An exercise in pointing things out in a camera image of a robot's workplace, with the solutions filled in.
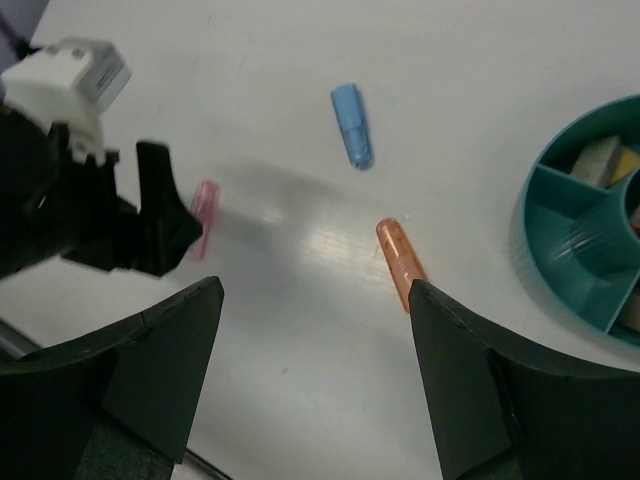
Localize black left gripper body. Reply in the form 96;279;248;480
0;112;146;279

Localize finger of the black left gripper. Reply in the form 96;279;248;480
125;141;203;276

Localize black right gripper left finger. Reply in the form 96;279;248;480
1;277;224;479

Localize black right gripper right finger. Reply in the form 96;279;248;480
409;280;639;479

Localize pink translucent case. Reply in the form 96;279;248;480
187;180;220;261

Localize orange translucent case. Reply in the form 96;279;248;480
376;218;427;313

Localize yellow eraser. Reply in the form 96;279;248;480
608;147;640;187

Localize teal round desk organizer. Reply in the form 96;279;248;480
509;96;639;346

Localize blue translucent case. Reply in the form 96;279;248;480
331;83;373;170

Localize grey white eraser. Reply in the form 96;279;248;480
571;136;622;187

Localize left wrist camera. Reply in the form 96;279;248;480
1;37;131;165

